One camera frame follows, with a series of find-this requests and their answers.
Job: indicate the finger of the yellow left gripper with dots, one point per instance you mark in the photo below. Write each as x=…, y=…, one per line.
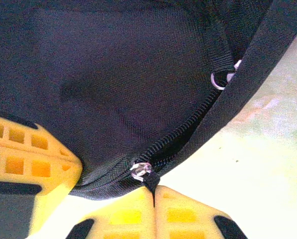
x=26, y=147
x=56, y=179

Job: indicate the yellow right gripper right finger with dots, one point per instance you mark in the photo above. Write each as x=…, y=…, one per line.
x=183, y=214

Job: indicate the black fabric backpack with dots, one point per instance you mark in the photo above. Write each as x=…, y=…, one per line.
x=113, y=74

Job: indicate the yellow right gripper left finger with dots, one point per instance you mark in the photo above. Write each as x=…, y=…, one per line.
x=123, y=214

